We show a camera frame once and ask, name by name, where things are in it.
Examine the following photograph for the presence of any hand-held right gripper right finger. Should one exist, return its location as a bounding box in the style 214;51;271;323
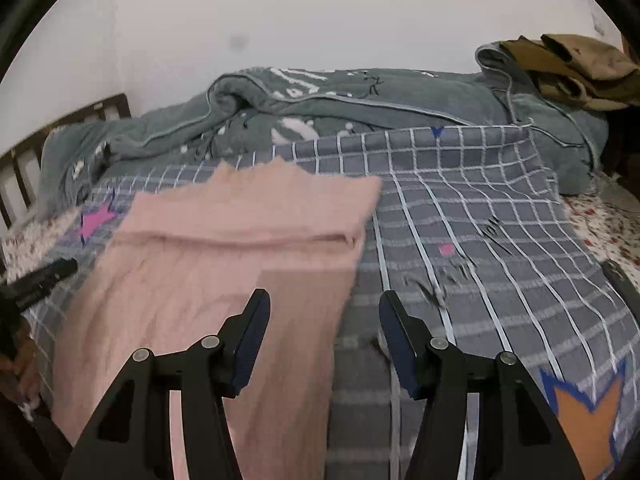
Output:
378;289;586;480

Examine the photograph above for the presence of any person's left hand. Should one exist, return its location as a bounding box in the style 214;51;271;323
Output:
10;332;42;407

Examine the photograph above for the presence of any dark wooden headboard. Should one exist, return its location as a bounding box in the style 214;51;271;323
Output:
0;92;133;231

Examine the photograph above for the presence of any pink knit garment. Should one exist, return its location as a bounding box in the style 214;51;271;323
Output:
50;160;385;480

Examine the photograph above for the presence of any grey-green fleece blanket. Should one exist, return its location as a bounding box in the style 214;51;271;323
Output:
37;42;611;221

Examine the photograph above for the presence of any brown clothes pile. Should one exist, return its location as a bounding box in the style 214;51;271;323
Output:
500;34;640;111

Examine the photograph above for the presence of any grey checked star blanket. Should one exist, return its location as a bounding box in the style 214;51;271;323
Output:
20;125;640;480

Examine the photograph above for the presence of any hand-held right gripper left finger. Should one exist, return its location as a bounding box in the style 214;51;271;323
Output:
60;287;273;480

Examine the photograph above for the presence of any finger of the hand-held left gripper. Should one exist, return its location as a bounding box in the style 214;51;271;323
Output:
7;257;79;308

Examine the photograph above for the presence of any dark wooden chair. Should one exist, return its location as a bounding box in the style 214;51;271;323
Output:
602;105;640;181

